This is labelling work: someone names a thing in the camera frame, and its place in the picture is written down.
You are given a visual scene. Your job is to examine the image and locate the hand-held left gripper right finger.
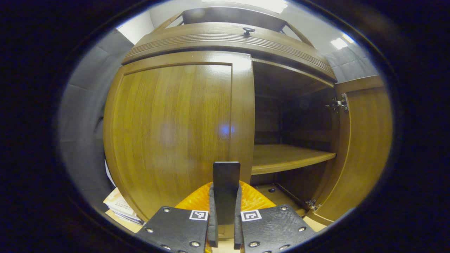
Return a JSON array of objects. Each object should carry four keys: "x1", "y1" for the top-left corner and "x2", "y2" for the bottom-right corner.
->
[{"x1": 233, "y1": 181, "x2": 315, "y2": 253}]

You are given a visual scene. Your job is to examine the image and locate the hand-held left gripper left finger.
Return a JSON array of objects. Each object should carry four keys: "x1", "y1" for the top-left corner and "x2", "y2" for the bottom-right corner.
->
[{"x1": 135, "y1": 181, "x2": 219, "y2": 253}]

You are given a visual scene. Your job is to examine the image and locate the black door handle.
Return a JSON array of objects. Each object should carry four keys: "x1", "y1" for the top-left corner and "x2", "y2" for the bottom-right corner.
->
[{"x1": 213, "y1": 161, "x2": 242, "y2": 225}]

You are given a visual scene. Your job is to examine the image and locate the brown wooden cabinet door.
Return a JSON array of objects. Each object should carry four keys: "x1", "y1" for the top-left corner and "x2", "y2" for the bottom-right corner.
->
[
  {"x1": 309, "y1": 75, "x2": 393, "y2": 226},
  {"x1": 103, "y1": 51, "x2": 256, "y2": 222}
]

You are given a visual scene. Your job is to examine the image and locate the brown wooden shoe cabinet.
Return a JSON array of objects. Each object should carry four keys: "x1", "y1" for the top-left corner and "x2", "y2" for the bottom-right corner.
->
[{"x1": 103, "y1": 2, "x2": 393, "y2": 240}]

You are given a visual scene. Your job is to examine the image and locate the metal door hinge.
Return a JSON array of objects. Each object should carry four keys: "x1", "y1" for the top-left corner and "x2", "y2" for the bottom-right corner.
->
[
  {"x1": 325, "y1": 93, "x2": 349, "y2": 114},
  {"x1": 304, "y1": 199, "x2": 322, "y2": 212}
]

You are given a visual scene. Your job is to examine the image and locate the wooden cabinet shelf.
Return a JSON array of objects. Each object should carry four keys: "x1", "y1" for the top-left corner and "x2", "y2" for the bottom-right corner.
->
[{"x1": 251, "y1": 144, "x2": 336, "y2": 175}]

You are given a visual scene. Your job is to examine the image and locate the thin white book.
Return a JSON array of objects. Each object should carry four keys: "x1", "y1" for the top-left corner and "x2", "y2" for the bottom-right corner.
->
[{"x1": 112, "y1": 210, "x2": 146, "y2": 226}]

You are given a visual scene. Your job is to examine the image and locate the white orange book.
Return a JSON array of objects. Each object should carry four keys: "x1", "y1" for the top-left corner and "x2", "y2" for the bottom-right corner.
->
[{"x1": 103, "y1": 187, "x2": 138, "y2": 216}]

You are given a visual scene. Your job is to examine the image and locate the brown wooden drawer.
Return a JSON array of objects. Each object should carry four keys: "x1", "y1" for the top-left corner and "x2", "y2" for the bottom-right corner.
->
[{"x1": 122, "y1": 22, "x2": 338, "y2": 83}]

